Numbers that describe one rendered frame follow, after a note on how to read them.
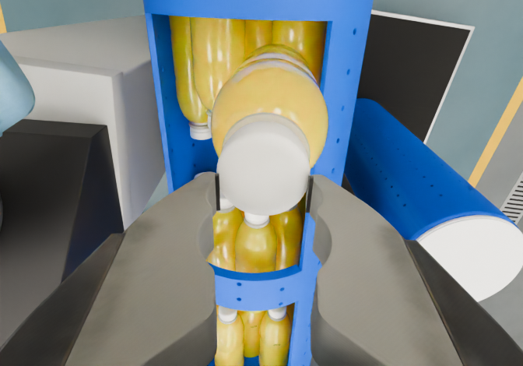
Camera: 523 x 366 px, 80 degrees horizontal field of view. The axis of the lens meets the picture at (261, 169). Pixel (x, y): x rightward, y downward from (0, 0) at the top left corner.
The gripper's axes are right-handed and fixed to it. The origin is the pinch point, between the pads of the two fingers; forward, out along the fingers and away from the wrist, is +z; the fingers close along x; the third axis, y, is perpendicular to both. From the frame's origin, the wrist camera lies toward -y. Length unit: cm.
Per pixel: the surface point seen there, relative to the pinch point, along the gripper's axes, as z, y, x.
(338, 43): 24.1, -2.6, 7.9
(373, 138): 87, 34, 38
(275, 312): 32, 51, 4
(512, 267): 41, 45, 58
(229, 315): 32, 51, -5
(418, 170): 62, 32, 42
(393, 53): 130, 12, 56
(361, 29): 27.2, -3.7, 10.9
